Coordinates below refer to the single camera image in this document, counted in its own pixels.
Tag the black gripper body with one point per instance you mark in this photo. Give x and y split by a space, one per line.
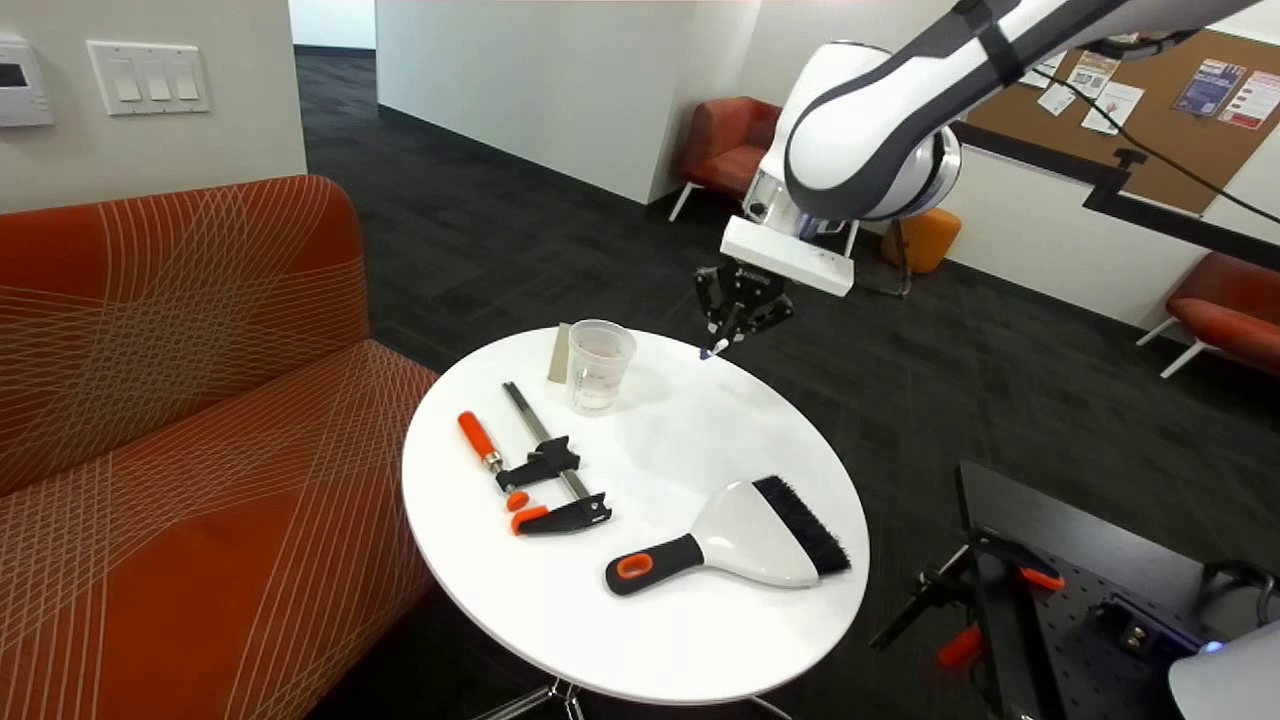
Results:
745 280

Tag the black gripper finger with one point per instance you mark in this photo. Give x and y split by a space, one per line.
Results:
765 316
711 302

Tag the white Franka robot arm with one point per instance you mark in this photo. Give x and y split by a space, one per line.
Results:
866 134

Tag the clear plastic cup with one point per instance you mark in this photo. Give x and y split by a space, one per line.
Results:
600 383

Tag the red armchair white legs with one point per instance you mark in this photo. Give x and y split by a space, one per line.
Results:
725 141

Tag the white round table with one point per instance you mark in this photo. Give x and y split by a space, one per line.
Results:
667 453

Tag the orange round ottoman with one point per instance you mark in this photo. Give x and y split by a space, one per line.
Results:
929 240

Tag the orange and black bar clamp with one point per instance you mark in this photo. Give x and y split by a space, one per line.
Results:
542 467

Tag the small white pinned sheet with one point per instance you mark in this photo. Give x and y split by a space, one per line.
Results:
1057 103

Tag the black robot mounting bench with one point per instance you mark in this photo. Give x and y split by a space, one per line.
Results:
1065 523

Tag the colourful pinned poster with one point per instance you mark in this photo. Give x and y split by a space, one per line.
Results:
1099 75

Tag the cork notice board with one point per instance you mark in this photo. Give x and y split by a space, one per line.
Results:
1162 144

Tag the red lounge bench white legs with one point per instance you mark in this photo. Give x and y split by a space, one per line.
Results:
1227 327

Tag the blue pinned flyer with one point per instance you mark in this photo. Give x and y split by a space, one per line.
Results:
1208 85

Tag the red and white pinned flyer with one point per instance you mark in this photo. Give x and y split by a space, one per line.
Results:
1258 103

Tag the orange patterned sofa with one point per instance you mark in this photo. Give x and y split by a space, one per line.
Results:
175 507

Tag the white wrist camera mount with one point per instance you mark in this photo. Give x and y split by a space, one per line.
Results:
785 253

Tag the black wall trim bar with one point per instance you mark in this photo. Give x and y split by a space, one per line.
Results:
1027 162

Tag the white light switch plate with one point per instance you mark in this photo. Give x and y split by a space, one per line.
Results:
148 79

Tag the white wall thermostat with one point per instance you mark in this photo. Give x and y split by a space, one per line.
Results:
24 82

